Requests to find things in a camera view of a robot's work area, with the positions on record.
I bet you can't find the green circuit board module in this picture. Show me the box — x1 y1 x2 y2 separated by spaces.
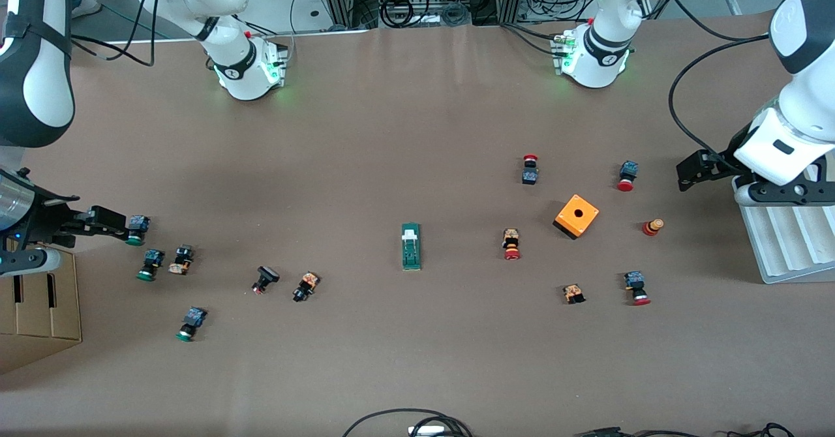
401 222 422 271

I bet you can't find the green pushbutton blue block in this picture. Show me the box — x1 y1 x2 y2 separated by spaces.
136 249 165 282
126 215 151 247
175 307 208 342

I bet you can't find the red button blue block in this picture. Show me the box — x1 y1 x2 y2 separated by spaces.
616 160 639 192
624 271 652 307

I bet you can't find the brown cardboard box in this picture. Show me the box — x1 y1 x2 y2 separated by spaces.
0 241 82 376

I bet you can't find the white ribbed tray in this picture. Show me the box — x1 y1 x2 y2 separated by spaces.
739 163 835 285

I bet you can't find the black square pushbutton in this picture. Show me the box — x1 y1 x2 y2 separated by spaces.
251 265 281 295

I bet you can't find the black button orange block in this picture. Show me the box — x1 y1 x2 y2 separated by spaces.
292 271 321 303

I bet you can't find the white panel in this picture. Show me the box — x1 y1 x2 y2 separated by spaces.
245 0 372 35

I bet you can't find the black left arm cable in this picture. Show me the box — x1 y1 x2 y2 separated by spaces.
669 36 772 158

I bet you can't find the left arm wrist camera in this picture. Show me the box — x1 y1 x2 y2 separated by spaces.
734 177 835 207

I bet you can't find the orange button enclosure box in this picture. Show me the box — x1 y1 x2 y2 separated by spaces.
553 194 600 241

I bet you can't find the black looped cable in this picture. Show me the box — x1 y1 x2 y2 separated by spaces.
342 409 474 437

